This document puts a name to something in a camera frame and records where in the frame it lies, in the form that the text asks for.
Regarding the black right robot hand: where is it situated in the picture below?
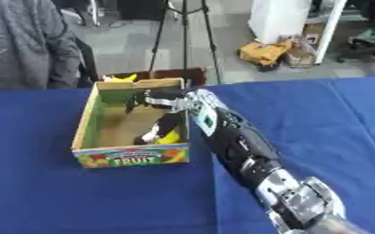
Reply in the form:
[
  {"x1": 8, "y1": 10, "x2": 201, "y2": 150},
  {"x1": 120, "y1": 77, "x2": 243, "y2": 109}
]
[{"x1": 123, "y1": 87, "x2": 194, "y2": 146}]

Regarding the yellow toy fruit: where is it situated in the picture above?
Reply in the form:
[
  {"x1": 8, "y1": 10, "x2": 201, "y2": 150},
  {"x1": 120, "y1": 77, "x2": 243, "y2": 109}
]
[{"x1": 155, "y1": 129, "x2": 183, "y2": 145}]

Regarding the dark brown box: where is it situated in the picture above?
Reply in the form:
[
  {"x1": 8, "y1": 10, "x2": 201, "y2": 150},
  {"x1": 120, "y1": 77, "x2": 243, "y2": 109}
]
[{"x1": 101, "y1": 67, "x2": 209, "y2": 89}]

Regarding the cardboard box with green inside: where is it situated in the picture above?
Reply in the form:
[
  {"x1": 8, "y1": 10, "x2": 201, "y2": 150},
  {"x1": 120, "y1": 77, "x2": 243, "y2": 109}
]
[{"x1": 69, "y1": 77, "x2": 193, "y2": 170}]

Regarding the yellow toy banana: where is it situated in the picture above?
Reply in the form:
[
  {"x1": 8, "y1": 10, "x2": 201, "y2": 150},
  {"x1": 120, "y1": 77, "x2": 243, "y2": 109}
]
[{"x1": 102, "y1": 73, "x2": 140, "y2": 83}]

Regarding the black tripod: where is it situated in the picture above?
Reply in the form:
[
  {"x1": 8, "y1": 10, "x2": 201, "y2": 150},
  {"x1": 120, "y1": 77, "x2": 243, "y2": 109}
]
[{"x1": 145, "y1": 0, "x2": 225, "y2": 85}]

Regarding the black crate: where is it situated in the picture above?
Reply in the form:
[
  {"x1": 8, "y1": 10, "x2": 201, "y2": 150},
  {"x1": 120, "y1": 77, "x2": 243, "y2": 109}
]
[{"x1": 115, "y1": 0, "x2": 170, "y2": 22}]

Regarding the yellow bag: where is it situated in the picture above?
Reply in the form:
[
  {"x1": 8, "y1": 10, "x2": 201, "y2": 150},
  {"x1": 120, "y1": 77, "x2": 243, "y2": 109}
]
[{"x1": 237, "y1": 40, "x2": 295, "y2": 72}]

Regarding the white cabinet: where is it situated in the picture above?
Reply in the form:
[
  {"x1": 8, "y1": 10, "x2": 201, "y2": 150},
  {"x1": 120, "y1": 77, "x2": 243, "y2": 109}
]
[{"x1": 246, "y1": 0, "x2": 351, "y2": 66}]

